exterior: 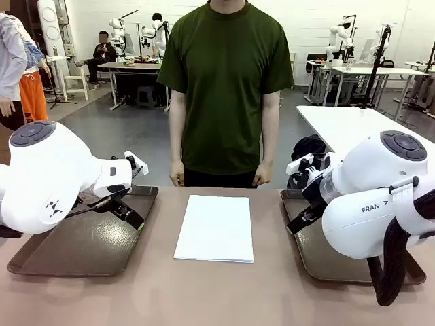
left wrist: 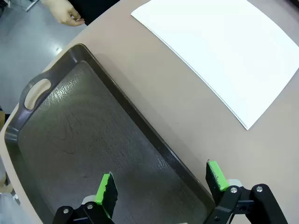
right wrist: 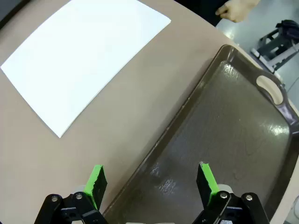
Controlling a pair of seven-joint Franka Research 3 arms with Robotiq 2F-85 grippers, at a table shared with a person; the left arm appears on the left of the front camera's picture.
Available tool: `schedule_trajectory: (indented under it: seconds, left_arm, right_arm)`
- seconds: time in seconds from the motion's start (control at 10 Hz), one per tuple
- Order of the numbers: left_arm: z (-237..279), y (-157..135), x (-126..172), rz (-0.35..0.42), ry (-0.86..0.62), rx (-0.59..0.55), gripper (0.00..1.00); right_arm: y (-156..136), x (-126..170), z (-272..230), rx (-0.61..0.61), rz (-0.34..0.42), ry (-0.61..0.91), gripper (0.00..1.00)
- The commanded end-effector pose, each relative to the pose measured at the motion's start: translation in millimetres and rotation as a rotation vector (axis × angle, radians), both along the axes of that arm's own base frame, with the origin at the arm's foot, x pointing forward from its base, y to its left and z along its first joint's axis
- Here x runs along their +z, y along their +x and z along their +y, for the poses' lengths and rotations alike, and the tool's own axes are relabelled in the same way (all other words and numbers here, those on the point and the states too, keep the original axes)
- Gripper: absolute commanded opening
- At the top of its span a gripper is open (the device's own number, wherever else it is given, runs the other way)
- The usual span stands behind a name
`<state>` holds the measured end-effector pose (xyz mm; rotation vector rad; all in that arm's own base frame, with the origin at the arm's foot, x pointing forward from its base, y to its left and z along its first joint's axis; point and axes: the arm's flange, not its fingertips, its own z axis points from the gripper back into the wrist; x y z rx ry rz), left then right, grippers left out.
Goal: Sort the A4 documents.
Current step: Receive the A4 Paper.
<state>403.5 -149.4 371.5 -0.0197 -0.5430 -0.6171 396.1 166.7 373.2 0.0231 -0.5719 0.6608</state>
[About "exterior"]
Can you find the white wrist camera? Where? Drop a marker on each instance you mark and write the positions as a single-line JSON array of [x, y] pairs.
[[299, 164], [137, 166]]

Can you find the black jacket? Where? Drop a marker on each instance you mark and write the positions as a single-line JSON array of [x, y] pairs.
[[307, 146]]

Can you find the black tripod stand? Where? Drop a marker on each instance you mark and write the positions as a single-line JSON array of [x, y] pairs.
[[61, 99]]

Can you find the white A4 paper stack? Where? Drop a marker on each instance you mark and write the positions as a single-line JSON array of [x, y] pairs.
[[214, 231]]

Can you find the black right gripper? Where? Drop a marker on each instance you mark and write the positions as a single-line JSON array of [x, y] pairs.
[[312, 190]]

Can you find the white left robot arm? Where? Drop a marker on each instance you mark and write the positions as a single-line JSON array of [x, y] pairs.
[[51, 163]]

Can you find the person's left forearm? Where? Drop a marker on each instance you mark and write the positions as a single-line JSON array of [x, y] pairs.
[[268, 139]]

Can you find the white background table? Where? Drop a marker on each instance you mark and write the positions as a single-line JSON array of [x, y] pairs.
[[374, 70]]

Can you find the dark plastic stool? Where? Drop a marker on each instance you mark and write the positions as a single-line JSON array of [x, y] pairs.
[[146, 95]]

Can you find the brown plastic tray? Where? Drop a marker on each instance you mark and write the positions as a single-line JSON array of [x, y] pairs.
[[314, 261], [85, 251]]

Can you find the person in white shirt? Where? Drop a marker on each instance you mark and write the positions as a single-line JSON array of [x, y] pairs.
[[158, 37]]

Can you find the figure with grey shirt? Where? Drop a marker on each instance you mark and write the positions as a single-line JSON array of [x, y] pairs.
[[10, 51]]

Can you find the black office chair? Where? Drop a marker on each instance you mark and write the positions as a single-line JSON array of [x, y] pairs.
[[316, 61]]

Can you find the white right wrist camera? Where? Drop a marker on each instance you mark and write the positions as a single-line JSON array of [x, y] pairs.
[[299, 164]]

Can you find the mannequin in orange shorts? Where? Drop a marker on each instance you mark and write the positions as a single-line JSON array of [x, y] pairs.
[[32, 91]]

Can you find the seated person in black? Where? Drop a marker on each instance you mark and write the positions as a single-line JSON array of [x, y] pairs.
[[102, 54]]

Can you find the white wooden stool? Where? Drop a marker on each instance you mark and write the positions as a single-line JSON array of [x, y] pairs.
[[75, 81]]

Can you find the black pole stand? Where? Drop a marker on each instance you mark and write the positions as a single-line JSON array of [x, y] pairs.
[[375, 68]]

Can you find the person's left hand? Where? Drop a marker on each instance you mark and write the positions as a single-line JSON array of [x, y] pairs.
[[263, 175]]

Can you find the brown-topped background table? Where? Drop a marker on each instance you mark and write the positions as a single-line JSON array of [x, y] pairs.
[[136, 65]]

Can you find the person's right forearm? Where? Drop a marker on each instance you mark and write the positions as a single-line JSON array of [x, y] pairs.
[[176, 139]]

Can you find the person's right hand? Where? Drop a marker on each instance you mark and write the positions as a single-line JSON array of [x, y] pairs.
[[177, 173]]

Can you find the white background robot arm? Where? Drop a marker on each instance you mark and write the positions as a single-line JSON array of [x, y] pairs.
[[336, 37], [117, 34], [147, 32], [382, 37]]

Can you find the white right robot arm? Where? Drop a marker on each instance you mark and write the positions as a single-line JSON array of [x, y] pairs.
[[367, 176]]

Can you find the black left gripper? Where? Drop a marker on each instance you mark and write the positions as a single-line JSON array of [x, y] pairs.
[[91, 201]]

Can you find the person in green T-shirt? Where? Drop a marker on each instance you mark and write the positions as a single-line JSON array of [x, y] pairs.
[[224, 85]]

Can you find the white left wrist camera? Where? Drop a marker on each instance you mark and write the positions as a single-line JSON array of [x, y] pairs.
[[137, 166]]

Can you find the tall white air conditioner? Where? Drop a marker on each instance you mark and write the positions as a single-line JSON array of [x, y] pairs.
[[51, 20]]

